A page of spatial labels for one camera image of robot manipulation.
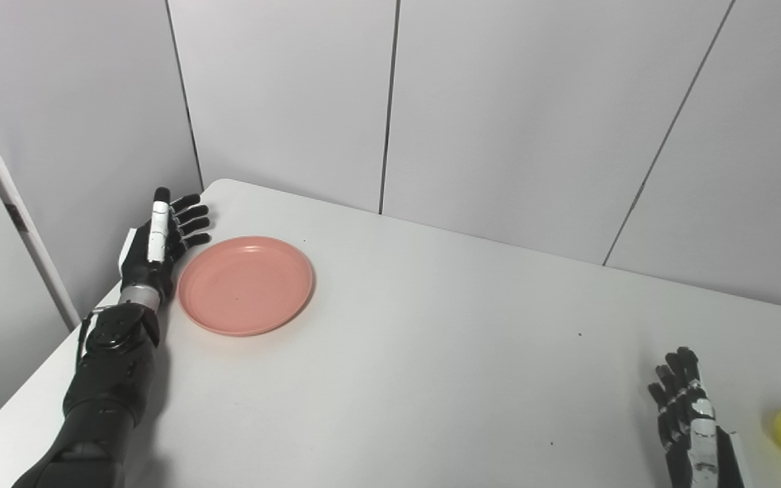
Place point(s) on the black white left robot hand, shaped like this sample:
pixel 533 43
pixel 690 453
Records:
pixel 156 237

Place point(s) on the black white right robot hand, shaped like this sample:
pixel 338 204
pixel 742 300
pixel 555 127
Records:
pixel 702 434

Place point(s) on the white slanted frame post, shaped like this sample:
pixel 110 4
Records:
pixel 14 203

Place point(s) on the pink round plate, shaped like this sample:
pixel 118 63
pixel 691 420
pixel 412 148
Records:
pixel 245 285

